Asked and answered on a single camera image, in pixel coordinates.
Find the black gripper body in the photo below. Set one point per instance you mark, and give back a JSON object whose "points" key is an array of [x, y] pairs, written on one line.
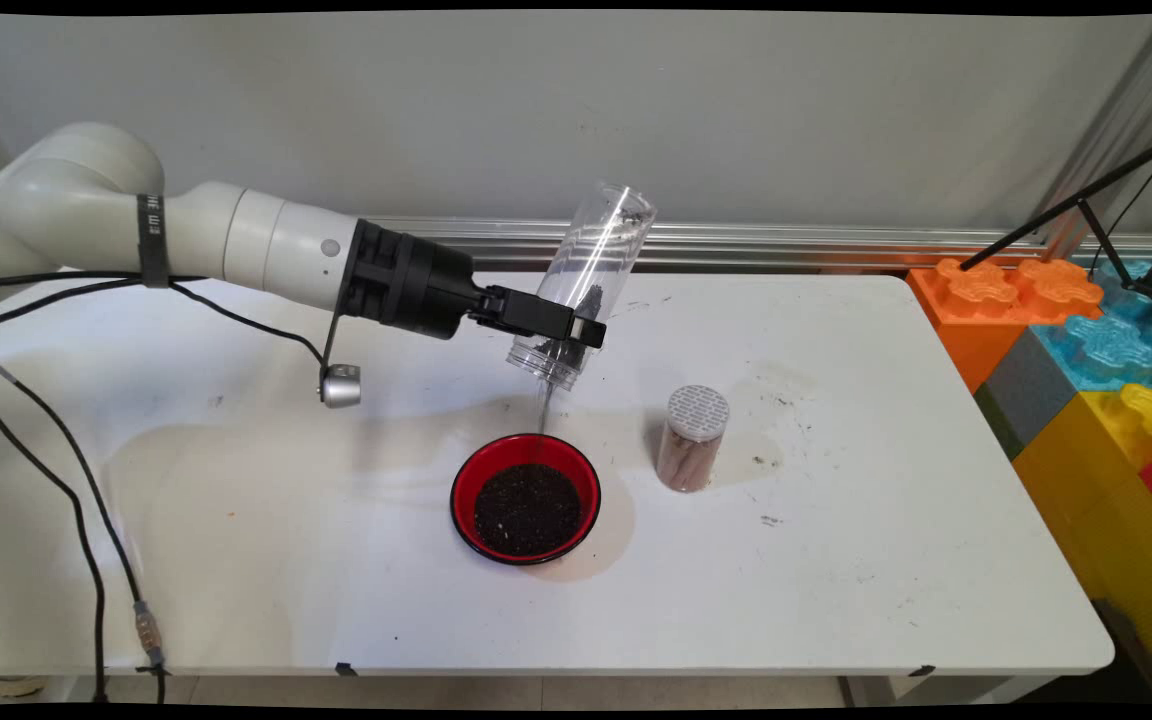
{"points": [[416, 285]]}

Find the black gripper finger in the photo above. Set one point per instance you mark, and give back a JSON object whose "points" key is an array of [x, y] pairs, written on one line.
{"points": [[536, 315]]}

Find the black seeds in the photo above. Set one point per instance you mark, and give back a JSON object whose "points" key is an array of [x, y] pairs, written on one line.
{"points": [[526, 510], [561, 350]]}

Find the clear plastic jar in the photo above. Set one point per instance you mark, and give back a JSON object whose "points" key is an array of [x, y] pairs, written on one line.
{"points": [[586, 250]]}

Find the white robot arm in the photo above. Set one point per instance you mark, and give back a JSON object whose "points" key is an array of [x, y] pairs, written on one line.
{"points": [[266, 240]]}

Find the red bowl with black rim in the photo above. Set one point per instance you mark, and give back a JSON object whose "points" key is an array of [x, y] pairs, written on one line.
{"points": [[476, 470]]}

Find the black seeds in red bowl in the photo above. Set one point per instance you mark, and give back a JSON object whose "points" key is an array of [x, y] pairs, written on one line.
{"points": [[526, 510]]}

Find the jar with white patterned lid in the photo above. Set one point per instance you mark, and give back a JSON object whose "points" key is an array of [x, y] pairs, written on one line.
{"points": [[691, 450]]}

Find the orange giant toy block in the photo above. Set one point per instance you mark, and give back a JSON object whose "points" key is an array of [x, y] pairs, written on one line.
{"points": [[976, 330]]}

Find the grey giant toy block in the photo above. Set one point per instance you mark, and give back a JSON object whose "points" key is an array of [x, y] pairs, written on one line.
{"points": [[1026, 395]]}

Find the black tripod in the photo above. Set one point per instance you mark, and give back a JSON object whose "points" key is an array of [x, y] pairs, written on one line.
{"points": [[1056, 213]]}

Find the blue giant toy block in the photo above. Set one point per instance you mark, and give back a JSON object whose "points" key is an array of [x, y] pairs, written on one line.
{"points": [[1106, 350]]}

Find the yellow giant toy block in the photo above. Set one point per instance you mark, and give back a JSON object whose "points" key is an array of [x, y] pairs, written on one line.
{"points": [[1086, 500]]}

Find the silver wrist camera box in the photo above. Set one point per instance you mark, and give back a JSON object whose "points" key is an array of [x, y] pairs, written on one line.
{"points": [[341, 385]]}

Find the aluminium rail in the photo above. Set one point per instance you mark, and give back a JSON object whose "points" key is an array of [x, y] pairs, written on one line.
{"points": [[736, 240]]}

